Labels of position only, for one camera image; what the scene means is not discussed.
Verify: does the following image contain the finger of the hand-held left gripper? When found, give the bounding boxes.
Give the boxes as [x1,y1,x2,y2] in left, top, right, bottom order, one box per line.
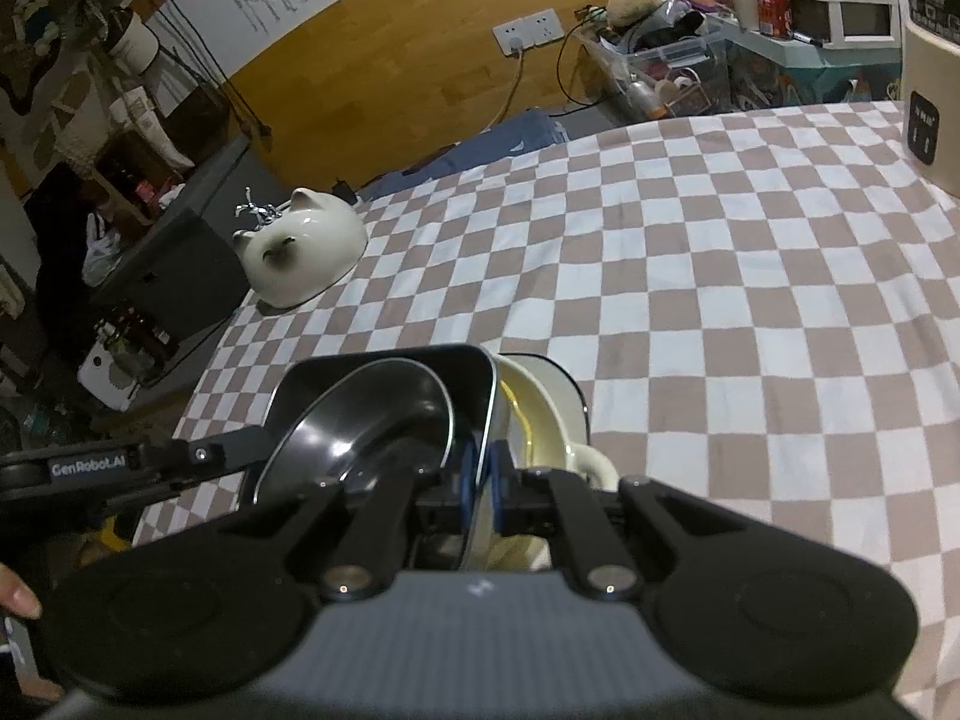
[94,465,257,520]
[139,426,276,482]

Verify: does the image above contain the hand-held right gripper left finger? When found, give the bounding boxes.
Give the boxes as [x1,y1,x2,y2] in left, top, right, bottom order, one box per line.
[190,439,485,605]

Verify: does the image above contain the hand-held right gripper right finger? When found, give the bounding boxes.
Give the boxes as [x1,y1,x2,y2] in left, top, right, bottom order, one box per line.
[485,440,758,602]

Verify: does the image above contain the white leaf print flower bowl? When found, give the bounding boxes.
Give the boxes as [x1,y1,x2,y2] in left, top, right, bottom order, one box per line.
[498,374,538,467]

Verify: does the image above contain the cream bowl with handles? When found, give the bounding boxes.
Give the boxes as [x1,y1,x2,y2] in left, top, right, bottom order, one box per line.
[493,355,620,572]

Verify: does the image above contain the round steel bowl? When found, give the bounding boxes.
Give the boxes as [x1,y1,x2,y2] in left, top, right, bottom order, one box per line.
[239,359,479,542]

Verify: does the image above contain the person's left hand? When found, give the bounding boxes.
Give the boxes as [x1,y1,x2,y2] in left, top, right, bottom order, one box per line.
[0,565,44,620]

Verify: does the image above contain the white cardboard box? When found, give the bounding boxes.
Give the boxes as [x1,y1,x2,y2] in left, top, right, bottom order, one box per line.
[78,344,144,414]

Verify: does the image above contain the dark grey cabinet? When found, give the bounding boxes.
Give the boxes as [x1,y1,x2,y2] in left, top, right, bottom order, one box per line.
[89,134,260,384]

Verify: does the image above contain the white plastic bag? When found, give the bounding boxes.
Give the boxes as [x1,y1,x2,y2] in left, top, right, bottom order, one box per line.
[80,213,125,287]

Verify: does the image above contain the white ceramic cat figure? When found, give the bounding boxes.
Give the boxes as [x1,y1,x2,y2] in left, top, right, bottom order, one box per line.
[232,187,369,309]

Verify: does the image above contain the silver metal figurine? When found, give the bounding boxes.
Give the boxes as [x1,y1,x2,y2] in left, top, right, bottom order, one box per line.
[233,187,281,230]

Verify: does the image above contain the brown white checked tablecloth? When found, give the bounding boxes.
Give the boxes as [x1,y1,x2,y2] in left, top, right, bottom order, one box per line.
[133,98,960,707]

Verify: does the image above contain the blue cloth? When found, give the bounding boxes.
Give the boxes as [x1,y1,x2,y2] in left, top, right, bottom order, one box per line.
[359,109,572,200]

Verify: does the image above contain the white pot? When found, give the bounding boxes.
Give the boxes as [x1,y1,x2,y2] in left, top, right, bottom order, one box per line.
[104,7,163,77]

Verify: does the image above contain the clear plastic storage box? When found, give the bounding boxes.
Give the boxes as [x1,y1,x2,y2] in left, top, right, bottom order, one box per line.
[577,10,733,122]

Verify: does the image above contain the teal side table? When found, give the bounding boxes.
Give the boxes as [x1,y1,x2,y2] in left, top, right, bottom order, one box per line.
[718,18,905,110]

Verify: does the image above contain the red drink can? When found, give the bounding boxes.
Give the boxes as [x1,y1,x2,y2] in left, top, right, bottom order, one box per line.
[757,0,795,39]

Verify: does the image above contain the beige electric kettle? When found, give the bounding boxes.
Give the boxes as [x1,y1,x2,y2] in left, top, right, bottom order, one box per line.
[899,0,960,200]

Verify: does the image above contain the white power cable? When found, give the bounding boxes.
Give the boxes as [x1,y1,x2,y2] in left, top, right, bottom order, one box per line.
[479,48,527,133]

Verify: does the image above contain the black cable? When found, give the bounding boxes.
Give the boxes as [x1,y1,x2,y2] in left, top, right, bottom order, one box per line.
[554,13,610,118]

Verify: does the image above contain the white wall socket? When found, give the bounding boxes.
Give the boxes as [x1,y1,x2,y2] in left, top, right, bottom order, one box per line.
[492,7,566,58]

